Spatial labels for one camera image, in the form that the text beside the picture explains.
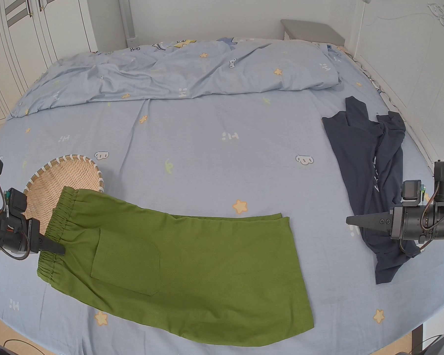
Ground dark blue garment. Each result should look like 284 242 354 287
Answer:
321 95 422 285

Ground green shorts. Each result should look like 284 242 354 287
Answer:
36 186 315 347

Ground white wardrobe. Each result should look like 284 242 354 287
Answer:
0 0 98 126

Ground round woven basket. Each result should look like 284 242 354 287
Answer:
22 155 105 236

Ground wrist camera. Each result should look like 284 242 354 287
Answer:
400 180 426 203
5 188 28 218

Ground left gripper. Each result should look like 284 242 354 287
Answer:
0 212 42 257

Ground pale blue quilt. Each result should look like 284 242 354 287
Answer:
7 36 344 120

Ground grey wall duct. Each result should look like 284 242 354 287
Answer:
115 0 137 47

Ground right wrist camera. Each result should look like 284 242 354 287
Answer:
400 180 426 203

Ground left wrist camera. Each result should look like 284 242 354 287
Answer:
5 188 28 218

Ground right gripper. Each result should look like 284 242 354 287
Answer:
390 204 438 242

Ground black cable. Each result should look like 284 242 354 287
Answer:
3 339 41 351

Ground grey bedside table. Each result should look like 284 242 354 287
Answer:
280 19 345 47

